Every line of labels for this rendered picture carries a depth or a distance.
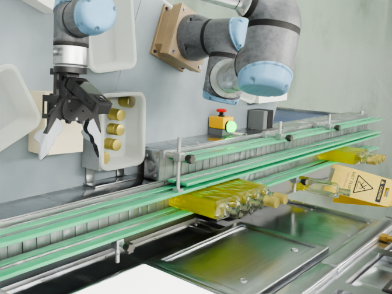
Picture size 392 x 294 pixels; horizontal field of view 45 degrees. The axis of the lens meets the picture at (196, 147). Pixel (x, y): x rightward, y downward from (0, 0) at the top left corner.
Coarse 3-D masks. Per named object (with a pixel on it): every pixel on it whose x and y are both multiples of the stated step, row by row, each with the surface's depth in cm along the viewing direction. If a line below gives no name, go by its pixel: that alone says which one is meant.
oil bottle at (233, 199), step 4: (204, 188) 154; (208, 188) 154; (204, 192) 150; (208, 192) 150; (212, 192) 150; (216, 192) 150; (220, 192) 150; (224, 192) 150; (220, 196) 147; (224, 196) 147; (228, 196) 147; (232, 196) 147; (236, 196) 147; (228, 200) 145; (232, 200) 145; (236, 200) 145; (232, 204) 144; (236, 204) 145
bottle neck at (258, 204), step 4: (248, 200) 149; (252, 200) 148; (256, 200) 148; (260, 200) 147; (248, 204) 149; (252, 204) 148; (256, 204) 147; (260, 204) 149; (256, 208) 148; (260, 208) 147
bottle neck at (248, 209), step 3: (237, 204) 145; (240, 204) 144; (243, 204) 144; (246, 204) 144; (237, 207) 144; (240, 207) 144; (243, 207) 143; (246, 207) 142; (249, 207) 142; (252, 207) 143; (243, 210) 143; (246, 210) 142; (249, 210) 142; (252, 210) 144; (246, 213) 143; (249, 213) 142; (252, 213) 143
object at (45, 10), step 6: (24, 0) 118; (30, 0) 116; (36, 0) 115; (42, 0) 116; (48, 0) 118; (54, 0) 119; (36, 6) 120; (42, 6) 119; (48, 6) 118; (48, 12) 122
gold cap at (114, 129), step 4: (108, 124) 143; (112, 124) 142; (116, 124) 142; (120, 124) 141; (108, 128) 142; (112, 128) 141; (116, 128) 140; (120, 128) 141; (124, 128) 142; (108, 132) 143; (112, 132) 142; (116, 132) 140; (120, 132) 141
